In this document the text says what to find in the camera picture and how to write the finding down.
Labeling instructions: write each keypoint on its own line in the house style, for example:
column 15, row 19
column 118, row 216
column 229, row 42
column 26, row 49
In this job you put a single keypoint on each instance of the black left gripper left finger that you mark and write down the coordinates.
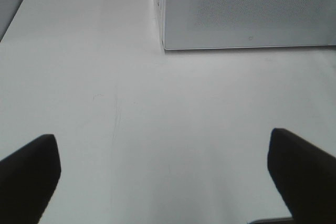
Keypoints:
column 29, row 177

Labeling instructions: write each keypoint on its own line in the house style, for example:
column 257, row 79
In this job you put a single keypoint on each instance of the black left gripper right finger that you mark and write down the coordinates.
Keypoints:
column 304, row 175

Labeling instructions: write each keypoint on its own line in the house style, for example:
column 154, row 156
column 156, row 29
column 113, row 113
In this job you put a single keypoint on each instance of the white microwave door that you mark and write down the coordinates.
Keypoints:
column 211, row 24

